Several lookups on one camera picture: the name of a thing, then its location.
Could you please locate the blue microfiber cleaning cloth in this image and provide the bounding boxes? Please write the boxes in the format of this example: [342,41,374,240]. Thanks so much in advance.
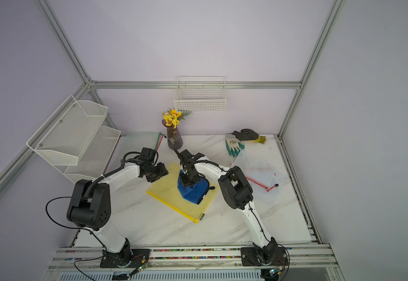
[178,170,216,205]

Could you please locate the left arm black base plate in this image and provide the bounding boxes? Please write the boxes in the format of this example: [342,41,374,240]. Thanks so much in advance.
[100,248,151,269]

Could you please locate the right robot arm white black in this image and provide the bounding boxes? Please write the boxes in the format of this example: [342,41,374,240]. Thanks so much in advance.
[175,150,278,256]

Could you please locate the yellow mesh document bag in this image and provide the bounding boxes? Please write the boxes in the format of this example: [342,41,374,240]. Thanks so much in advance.
[146,163,220,223]

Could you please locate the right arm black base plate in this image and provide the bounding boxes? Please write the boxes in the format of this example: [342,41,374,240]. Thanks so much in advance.
[240,246,289,267]

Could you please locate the clear white mesh document bag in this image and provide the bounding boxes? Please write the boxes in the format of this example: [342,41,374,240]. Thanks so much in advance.
[256,171,289,206]

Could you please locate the green zipper mesh document bag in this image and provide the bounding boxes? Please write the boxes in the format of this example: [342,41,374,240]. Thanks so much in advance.
[117,132,164,159]

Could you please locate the black yellow work glove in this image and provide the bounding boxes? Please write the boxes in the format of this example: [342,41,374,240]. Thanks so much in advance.
[232,129,267,144]

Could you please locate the red zipper mesh document bag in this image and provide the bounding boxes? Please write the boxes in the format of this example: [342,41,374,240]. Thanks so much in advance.
[230,151,279,192]

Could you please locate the aluminium frame rail base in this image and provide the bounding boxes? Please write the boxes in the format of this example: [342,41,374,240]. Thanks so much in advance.
[43,244,345,281]

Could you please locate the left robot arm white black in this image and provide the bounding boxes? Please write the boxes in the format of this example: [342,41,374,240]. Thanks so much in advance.
[66,148,168,262]

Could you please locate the white wire wall basket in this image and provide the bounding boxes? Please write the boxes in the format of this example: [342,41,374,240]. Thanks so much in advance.
[174,76,227,113]

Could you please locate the green white work glove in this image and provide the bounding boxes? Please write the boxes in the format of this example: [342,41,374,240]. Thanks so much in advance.
[225,134,245,157]

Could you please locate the yellow artificial flowers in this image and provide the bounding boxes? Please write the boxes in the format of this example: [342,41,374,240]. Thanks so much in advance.
[162,109,190,129]

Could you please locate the white two-tier mesh shelf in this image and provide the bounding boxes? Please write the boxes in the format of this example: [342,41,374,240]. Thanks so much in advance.
[26,96,121,183]

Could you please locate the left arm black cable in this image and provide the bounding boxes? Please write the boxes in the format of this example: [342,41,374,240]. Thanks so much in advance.
[45,196,106,248]

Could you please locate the dark purple glass vase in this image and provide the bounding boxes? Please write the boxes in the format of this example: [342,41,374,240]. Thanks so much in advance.
[162,120,183,150]

